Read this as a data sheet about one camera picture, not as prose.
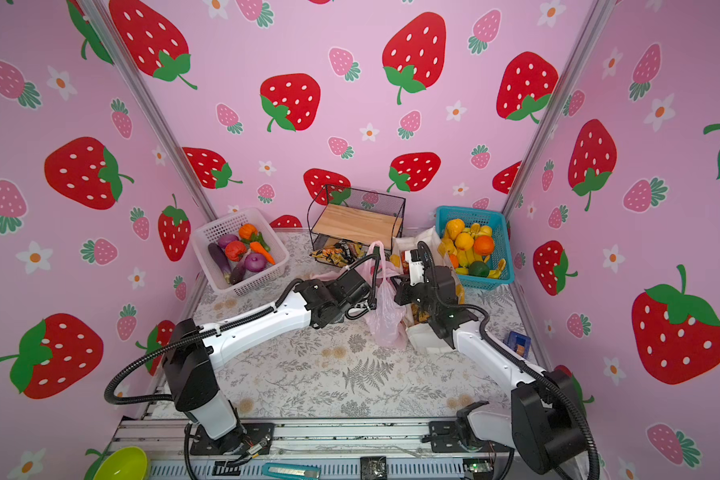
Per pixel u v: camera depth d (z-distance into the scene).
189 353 0.44
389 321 0.73
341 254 1.02
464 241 1.07
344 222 1.04
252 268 1.05
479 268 0.98
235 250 1.07
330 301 0.57
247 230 1.14
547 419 0.41
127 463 0.70
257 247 1.12
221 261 1.07
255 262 1.04
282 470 0.70
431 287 0.61
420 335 0.76
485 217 1.16
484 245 1.07
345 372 0.86
